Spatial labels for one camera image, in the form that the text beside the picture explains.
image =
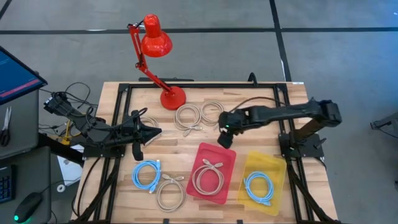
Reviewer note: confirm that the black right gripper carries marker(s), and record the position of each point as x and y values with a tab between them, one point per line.
227	138

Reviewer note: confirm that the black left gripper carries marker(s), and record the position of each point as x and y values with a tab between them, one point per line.
132	133

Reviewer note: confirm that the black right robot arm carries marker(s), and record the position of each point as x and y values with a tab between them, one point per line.
280	113

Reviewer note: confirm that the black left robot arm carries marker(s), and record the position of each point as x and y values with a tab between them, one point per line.
93	132

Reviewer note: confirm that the red translucent plastic bin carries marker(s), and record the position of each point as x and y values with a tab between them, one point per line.
227	149

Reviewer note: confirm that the yellow translucent plastic bin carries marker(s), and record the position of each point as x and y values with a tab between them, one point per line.
267	165

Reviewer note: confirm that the yellow clamp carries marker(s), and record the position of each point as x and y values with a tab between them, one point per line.
67	137

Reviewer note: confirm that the white paper sheet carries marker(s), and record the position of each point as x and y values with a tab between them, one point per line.
70	171

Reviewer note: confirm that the red desk lamp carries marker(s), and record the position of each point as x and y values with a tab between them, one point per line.
155	40

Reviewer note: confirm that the white tape roll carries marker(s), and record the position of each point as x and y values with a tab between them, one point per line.
58	188

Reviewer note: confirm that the grey side desk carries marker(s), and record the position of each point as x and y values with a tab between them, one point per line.
31	174

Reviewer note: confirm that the black computer mouse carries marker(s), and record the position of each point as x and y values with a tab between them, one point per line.
28	207

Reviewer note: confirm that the computer monitor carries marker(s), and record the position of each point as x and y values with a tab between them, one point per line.
15	77

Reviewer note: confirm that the black keyboard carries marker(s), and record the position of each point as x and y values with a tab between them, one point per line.
6	186

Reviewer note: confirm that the black metal stand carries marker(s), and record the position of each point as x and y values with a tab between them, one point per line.
385	124

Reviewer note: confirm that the black metal table frame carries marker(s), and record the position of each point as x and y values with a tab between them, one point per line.
202	85

